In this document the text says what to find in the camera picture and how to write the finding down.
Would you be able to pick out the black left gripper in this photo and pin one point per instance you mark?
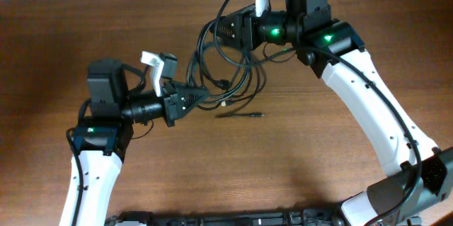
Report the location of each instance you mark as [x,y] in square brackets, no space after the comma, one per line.
[173,105]

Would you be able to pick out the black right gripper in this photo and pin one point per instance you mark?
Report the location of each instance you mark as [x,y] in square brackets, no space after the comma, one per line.
[249,27]

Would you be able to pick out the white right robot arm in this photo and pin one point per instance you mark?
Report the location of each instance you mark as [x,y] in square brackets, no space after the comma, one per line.
[418,174]

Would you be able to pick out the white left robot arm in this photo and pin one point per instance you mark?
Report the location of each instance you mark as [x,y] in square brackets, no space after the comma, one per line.
[104,130]

